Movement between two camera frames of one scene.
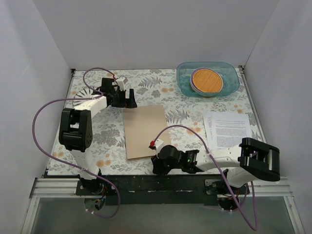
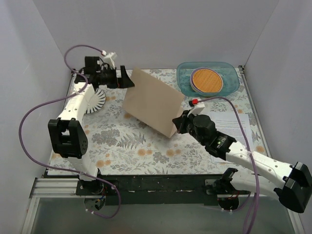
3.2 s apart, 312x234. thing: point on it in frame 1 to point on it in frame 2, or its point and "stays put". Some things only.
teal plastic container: x=227 y=69 stays put
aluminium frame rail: x=55 y=187 stays put
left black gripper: x=126 y=98 to x=119 y=77
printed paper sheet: x=228 y=130 stays put
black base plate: x=161 y=189 stays put
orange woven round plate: x=206 y=80 stays put
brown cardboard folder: x=142 y=125 to x=154 y=103
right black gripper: x=157 y=163 to x=185 y=122
